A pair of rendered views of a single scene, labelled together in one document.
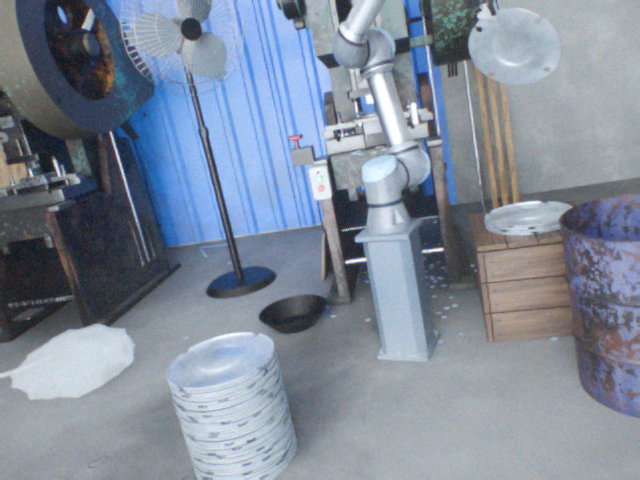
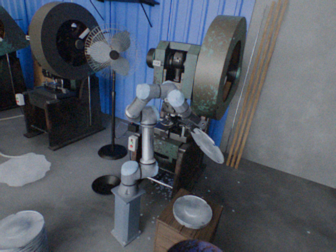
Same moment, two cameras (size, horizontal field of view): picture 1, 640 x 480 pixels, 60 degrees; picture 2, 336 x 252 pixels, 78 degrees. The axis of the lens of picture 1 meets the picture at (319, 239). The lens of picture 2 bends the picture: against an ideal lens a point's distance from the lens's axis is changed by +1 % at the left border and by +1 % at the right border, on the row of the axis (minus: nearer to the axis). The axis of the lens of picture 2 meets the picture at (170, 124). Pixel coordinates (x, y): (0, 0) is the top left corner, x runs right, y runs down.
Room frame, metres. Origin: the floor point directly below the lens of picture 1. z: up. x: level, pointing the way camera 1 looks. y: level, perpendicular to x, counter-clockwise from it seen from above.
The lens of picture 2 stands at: (0.63, -0.72, 1.55)
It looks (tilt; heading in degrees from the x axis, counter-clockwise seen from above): 23 degrees down; 11
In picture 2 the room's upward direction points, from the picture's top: 7 degrees clockwise
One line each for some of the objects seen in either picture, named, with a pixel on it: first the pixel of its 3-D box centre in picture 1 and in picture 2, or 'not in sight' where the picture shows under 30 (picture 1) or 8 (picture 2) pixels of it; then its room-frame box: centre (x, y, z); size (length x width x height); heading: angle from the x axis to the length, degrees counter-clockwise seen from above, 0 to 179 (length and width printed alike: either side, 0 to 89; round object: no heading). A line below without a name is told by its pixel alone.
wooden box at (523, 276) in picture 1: (532, 268); (188, 229); (1.85, -0.73, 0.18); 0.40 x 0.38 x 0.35; 165
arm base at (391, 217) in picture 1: (387, 213); (128, 185); (1.79, -0.24, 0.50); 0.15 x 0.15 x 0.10
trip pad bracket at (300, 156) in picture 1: (305, 167); (133, 132); (2.39, -0.01, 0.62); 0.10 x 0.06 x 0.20; 78
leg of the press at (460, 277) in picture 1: (442, 168); (196, 150); (2.63, -0.65, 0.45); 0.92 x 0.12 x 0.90; 168
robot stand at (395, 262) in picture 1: (399, 289); (127, 212); (1.79, -0.24, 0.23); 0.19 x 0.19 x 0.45; 62
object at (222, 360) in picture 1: (221, 358); (17, 229); (1.36, 0.32, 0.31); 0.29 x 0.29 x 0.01
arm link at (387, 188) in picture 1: (382, 178); (130, 171); (1.79, -0.24, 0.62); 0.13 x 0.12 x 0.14; 130
